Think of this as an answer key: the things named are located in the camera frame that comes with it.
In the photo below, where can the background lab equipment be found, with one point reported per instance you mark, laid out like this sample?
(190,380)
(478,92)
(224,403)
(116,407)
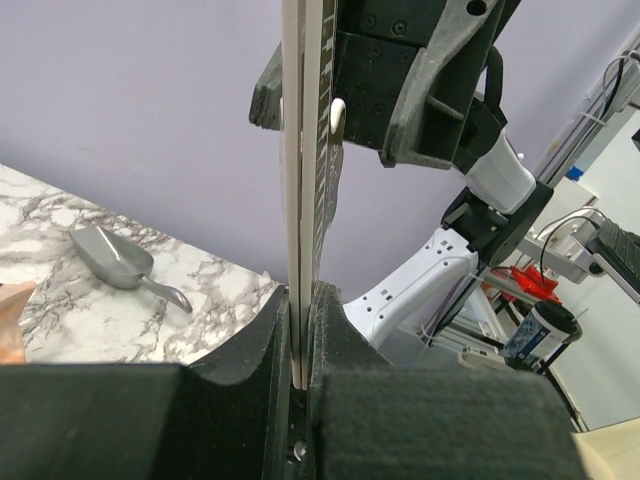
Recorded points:
(591,164)

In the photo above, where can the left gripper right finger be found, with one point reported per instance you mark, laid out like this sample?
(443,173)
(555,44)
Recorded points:
(368,419)

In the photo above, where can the clear bag sealing clip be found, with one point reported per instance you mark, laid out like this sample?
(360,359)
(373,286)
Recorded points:
(311,145)

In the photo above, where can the beige cat litter bag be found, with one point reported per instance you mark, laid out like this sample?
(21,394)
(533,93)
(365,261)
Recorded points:
(14,298)

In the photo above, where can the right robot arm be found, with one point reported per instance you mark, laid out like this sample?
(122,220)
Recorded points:
(487,220)

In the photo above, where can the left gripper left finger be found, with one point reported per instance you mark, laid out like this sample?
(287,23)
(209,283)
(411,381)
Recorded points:
(222,417)

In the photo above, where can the patterned paper coffee cup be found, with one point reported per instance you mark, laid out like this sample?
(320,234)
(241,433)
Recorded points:
(544,333)

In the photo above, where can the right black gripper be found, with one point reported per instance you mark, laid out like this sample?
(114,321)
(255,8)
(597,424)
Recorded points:
(422,80)

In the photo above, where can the metal litter scoop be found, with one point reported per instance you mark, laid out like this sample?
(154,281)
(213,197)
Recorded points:
(122,264)

